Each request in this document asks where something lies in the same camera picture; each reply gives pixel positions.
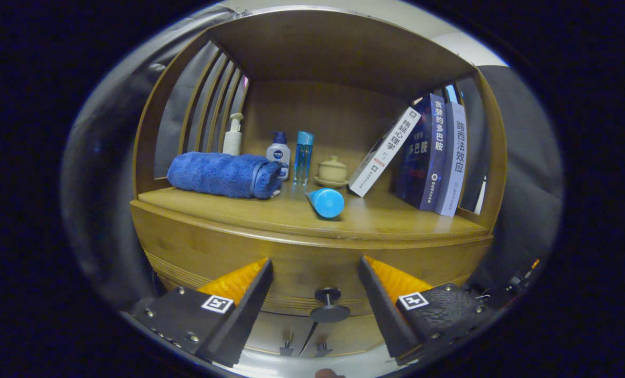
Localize white bottle with blue cap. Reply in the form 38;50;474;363
266;131;291;181

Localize blue folded towel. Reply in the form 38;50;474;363
167;152;287;200

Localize beige lidded teacup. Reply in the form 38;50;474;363
314;155;350;188

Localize wooden cabinet door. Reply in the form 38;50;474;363
299;314;389;359
244;311;315;358

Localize clear blue bottle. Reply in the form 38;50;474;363
293;131;315;186

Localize dark blue book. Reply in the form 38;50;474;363
395;93;447;212

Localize wooden cabinet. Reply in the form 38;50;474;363
130;6;508;360

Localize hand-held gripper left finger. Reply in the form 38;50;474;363
134;257;274;368

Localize pale lilac book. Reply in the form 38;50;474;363
435;101;468;217

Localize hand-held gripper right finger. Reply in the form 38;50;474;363
357;255;499;366

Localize white pump bottle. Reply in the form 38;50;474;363
222;112;244;156

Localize blue and white tube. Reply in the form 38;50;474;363
305;187;345;219

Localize white book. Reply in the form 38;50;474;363
348;107;422;198

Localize wooden drawer with black knob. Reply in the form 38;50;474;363
131;202;494;323

